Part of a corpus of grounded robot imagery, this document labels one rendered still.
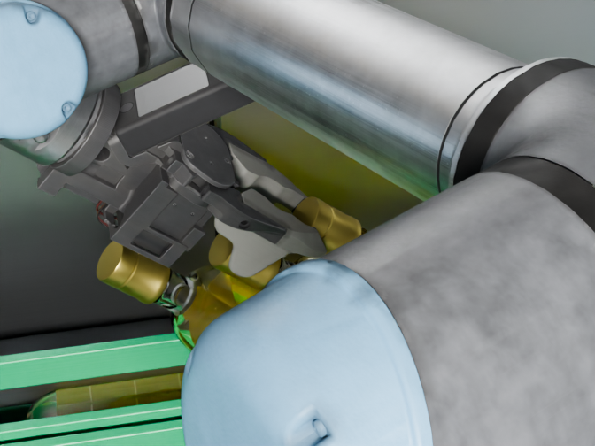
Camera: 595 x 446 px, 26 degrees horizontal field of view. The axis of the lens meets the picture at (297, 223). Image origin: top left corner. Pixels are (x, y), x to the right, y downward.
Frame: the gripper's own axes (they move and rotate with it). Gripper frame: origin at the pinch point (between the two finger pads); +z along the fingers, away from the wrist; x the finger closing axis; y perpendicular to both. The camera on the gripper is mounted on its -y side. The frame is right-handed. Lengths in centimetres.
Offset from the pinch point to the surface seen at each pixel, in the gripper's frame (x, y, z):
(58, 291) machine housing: -14.8, 26.3, -4.0
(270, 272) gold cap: 1.7, 4.7, -0.7
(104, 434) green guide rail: 6.2, 21.6, -4.2
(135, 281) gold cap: 1.8, 10.6, -8.9
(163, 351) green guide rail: -2.9, 18.9, 0.6
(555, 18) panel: -11.7, -20.7, 11.4
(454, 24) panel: -11.7, -15.5, 4.8
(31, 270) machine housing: -14.8, 25.5, -7.5
